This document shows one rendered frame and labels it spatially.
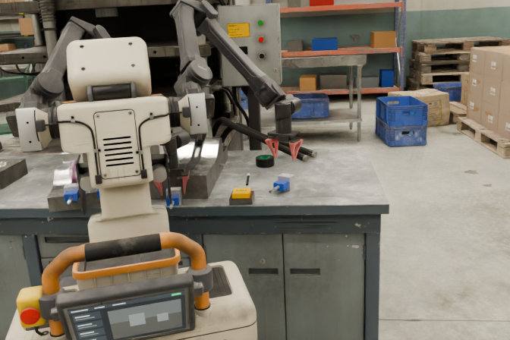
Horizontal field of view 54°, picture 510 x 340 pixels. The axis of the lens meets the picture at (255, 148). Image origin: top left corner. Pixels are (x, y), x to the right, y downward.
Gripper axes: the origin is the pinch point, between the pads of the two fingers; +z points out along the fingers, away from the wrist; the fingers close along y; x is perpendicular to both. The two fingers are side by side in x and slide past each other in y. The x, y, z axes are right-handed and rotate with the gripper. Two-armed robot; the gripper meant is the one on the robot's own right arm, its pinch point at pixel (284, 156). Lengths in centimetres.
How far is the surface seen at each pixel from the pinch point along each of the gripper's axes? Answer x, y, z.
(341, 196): -3.5, -20.3, 12.9
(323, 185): -10.5, -10.0, 12.8
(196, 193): 22.0, 23.8, 10.7
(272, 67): -65, 45, -24
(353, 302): -4, -24, 54
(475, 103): -429, 19, 57
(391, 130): -343, 81, 74
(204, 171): 17.1, 23.7, 3.6
